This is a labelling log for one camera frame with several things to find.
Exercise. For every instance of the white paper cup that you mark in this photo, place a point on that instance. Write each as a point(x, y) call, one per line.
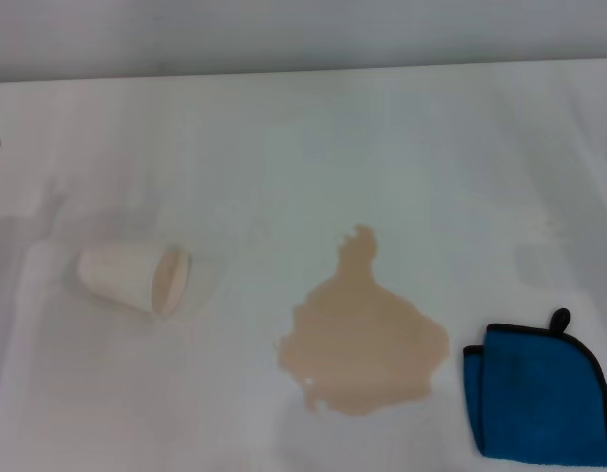
point(121, 275)

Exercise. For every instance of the blue rag with black trim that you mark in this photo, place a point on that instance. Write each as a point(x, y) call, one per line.
point(534, 393)

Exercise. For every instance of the brown liquid stain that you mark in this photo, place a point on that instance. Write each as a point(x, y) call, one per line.
point(362, 344)

